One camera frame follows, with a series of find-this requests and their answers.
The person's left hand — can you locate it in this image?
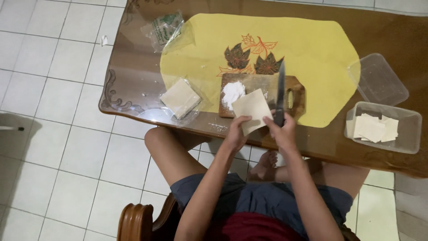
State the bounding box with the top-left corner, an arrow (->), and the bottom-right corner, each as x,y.
224,115 -> 253,153

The person's right hand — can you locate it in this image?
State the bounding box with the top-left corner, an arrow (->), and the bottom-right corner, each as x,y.
262,109 -> 298,153

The square dough wrapper sheet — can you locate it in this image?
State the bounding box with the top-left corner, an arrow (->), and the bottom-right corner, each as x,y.
231,88 -> 274,137

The black-handled kitchen knife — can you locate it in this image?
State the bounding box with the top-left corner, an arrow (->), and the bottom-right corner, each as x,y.
274,60 -> 287,128

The clear plastic wrapper bag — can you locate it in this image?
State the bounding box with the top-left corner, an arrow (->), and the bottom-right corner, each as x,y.
156,76 -> 208,127

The pile of white flour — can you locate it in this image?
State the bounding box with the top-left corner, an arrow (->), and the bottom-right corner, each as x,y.
222,81 -> 247,111

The wooden cutting board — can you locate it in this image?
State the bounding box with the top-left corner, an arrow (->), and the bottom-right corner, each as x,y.
219,73 -> 306,120

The stack of dough wrappers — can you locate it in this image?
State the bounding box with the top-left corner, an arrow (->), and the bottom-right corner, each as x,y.
160,78 -> 202,120

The person's left leg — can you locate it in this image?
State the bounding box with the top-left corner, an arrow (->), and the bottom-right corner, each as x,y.
144,127 -> 209,187

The person's leg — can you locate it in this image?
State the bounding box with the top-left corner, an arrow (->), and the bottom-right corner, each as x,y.
247,150 -> 370,201
144,127 -> 209,187

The person's right leg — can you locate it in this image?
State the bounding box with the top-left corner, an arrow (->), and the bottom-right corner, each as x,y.
247,150 -> 370,201

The yellow leaf-print placemat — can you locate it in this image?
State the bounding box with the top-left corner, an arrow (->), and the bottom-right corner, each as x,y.
159,13 -> 361,129

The heap of cut dough pieces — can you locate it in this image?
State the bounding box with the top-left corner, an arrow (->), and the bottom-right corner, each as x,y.
352,113 -> 400,144

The dark red shirt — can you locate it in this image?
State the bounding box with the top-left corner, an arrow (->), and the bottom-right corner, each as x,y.
204,212 -> 310,241

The clear plastic container lid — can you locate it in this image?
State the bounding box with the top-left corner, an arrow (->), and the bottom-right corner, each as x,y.
347,52 -> 410,107

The clear plastic container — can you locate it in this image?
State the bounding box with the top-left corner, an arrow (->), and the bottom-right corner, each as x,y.
344,101 -> 423,155

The empty green-print plastic package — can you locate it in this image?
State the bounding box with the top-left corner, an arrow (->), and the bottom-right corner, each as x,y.
140,10 -> 185,54

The wooden chair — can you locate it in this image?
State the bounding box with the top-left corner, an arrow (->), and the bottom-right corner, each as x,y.
117,192 -> 179,241

